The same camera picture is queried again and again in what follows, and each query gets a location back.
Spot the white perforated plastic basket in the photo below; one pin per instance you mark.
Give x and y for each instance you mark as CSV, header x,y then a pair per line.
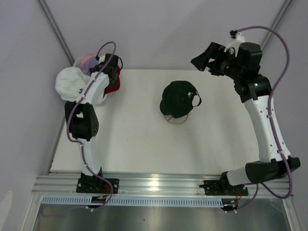
x,y
77,64

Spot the white NY cap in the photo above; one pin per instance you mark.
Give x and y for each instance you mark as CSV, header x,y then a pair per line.
x,y
70,83

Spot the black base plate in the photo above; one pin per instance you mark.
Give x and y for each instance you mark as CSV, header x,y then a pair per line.
x,y
97,186
220,187

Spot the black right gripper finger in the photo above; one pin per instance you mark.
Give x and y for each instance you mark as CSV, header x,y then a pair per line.
x,y
213,69
213,50

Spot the purple cap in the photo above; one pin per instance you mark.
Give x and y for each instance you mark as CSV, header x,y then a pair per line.
x,y
93,63

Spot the pink cap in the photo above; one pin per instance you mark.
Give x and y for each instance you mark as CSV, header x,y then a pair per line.
x,y
84,63

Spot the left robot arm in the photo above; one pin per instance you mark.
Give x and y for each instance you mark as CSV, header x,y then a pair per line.
x,y
82,124

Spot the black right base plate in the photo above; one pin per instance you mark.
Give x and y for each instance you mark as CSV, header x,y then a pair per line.
x,y
220,187

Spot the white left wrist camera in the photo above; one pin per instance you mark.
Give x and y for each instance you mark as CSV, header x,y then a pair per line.
x,y
100,59

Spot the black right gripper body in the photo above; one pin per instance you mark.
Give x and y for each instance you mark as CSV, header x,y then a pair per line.
x,y
225,62

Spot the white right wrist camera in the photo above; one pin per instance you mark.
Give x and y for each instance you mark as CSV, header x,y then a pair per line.
x,y
237,38

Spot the aluminium mounting rail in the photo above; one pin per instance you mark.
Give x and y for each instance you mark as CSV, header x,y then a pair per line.
x,y
130,184

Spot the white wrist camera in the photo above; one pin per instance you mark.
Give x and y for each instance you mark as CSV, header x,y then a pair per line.
x,y
237,38
100,59

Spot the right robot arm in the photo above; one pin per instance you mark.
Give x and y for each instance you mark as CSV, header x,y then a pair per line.
x,y
275,160

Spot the right aluminium frame post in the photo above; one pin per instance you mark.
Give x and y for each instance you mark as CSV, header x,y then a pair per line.
x,y
277,22

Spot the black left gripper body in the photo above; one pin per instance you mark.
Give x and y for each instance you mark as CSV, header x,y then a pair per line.
x,y
113,82

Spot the red cap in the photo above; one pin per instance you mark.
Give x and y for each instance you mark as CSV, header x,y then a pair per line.
x,y
115,86

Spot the left aluminium frame post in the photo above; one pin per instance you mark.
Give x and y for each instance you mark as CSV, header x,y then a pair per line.
x,y
55,29

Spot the dark green cap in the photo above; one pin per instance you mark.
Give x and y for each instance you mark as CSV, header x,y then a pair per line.
x,y
179,98

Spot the aluminium frame post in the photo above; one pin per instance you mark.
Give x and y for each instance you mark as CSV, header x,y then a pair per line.
x,y
277,22
55,29

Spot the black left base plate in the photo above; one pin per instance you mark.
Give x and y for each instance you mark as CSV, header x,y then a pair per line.
x,y
97,186

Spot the white slotted cable duct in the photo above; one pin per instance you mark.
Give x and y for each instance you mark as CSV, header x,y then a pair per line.
x,y
132,201

